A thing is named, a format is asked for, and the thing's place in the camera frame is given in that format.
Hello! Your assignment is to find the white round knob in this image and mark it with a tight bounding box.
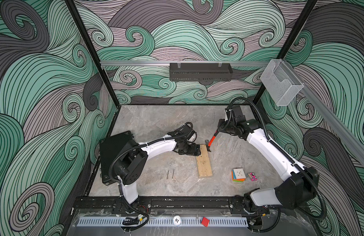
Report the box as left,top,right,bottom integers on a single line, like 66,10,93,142
173,215,182,226

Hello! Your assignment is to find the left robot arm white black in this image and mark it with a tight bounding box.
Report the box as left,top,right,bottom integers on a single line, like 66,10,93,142
108,122,201,204

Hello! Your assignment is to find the claw hammer red black handle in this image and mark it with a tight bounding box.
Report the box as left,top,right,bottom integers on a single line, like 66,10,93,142
206,129,220,152

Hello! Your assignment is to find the white slotted cable duct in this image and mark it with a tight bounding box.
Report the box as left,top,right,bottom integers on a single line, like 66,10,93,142
77,216,248,228

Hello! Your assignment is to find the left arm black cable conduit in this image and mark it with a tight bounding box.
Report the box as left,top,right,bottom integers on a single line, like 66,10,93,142
107,121,194,232

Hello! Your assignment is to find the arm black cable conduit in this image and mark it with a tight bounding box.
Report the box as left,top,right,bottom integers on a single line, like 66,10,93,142
107,121,194,232
227,96,327,234

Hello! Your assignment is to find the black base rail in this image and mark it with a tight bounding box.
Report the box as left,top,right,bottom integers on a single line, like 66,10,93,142
71,196,311,214

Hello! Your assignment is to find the black perforated wall shelf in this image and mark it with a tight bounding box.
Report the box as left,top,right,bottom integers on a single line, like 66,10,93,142
169,63,233,83

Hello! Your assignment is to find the clear plastic wall bin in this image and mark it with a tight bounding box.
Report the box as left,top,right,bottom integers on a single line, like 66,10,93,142
260,59,304,107

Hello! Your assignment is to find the aluminium rail right wall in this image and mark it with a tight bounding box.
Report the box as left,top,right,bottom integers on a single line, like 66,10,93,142
282,60,364,167

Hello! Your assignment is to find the black case on table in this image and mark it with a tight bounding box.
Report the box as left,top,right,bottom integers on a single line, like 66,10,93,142
99,131,133,185

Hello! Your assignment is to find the wooden block with nails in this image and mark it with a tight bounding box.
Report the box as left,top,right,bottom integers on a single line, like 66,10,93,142
196,145,213,178

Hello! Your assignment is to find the small pink toy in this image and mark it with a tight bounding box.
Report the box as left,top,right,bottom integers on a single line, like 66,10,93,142
248,173,258,182

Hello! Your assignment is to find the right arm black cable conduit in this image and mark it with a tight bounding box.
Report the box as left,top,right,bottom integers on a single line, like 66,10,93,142
227,96,327,234

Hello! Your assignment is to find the colourful puzzle cube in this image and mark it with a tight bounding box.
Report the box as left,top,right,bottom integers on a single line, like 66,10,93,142
231,168,246,182

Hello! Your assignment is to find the small red cube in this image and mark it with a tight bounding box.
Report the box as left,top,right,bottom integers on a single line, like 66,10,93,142
201,217,210,227

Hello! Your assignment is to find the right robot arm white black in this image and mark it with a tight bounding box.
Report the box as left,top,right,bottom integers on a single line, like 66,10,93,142
218,105,319,209

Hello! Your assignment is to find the aluminium rail back wall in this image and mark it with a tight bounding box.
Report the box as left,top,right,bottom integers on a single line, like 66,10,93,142
100,60,269,67

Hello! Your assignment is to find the aluminium rail wall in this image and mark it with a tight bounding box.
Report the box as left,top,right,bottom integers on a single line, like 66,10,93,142
100,60,269,67
282,60,364,167

